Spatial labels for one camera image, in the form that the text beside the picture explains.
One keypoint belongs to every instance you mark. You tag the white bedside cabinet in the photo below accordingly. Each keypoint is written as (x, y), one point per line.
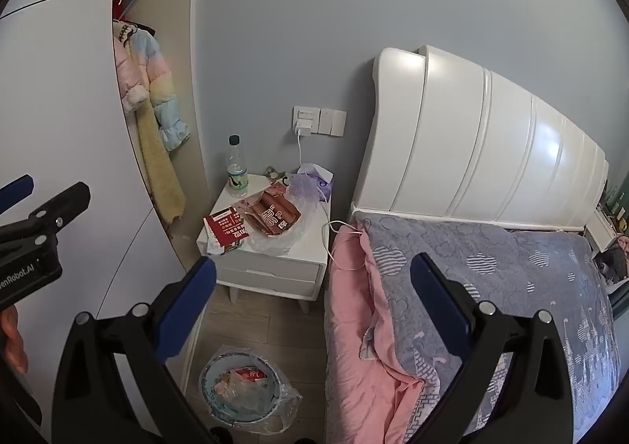
(597, 227)

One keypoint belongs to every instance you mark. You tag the grey cloud print quilt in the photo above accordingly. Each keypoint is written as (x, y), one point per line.
(491, 267)

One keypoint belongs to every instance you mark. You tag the white nightstand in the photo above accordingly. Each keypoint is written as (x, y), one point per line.
(275, 267)

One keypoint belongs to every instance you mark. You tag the white wall socket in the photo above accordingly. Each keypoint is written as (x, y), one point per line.
(305, 115)

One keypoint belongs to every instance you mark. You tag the yellow fuzzy scarf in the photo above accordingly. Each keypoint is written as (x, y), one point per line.
(159, 168)

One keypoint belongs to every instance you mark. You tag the red paper box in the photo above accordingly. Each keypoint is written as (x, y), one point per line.
(227, 226)

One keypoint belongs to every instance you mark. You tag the white wall switch plate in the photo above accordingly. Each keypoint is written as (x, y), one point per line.
(332, 122)

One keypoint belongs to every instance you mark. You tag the clear green-capped plastic bottle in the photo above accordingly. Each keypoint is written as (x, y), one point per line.
(237, 168)

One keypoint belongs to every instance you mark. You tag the white wardrobe door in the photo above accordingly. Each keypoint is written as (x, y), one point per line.
(64, 105)

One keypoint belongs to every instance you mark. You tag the dark cloth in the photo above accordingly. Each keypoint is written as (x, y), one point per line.
(613, 264)

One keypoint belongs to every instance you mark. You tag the red wrapper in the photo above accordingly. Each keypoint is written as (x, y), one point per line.
(250, 375)

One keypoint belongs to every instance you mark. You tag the person's left hand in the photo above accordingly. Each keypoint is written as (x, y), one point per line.
(10, 341)

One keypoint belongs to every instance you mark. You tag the white bed headboard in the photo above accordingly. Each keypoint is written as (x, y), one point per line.
(481, 144)

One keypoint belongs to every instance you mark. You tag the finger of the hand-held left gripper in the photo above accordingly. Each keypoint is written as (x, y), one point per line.
(61, 205)
(14, 191)

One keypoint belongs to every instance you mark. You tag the beige wardrobe frame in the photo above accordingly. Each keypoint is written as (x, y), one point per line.
(196, 80)

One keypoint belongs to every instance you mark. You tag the brown snack bag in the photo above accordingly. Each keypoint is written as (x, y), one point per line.
(272, 214)

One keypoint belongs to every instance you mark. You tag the round trash bin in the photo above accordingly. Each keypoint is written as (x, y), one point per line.
(245, 390)

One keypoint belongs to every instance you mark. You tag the white charger plug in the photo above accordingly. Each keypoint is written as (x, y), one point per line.
(303, 131)

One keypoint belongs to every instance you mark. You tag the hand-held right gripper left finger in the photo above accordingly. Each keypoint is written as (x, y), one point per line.
(186, 309)

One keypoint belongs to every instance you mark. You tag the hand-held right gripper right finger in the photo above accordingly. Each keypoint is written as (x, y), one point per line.
(440, 311)

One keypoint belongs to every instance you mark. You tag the pastel puffer jacket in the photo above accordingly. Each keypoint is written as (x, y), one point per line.
(157, 80)

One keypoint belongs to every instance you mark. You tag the trash bin with plastic liner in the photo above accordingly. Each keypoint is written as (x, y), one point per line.
(287, 407)

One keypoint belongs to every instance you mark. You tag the pink blanket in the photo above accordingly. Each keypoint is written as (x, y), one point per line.
(358, 306)

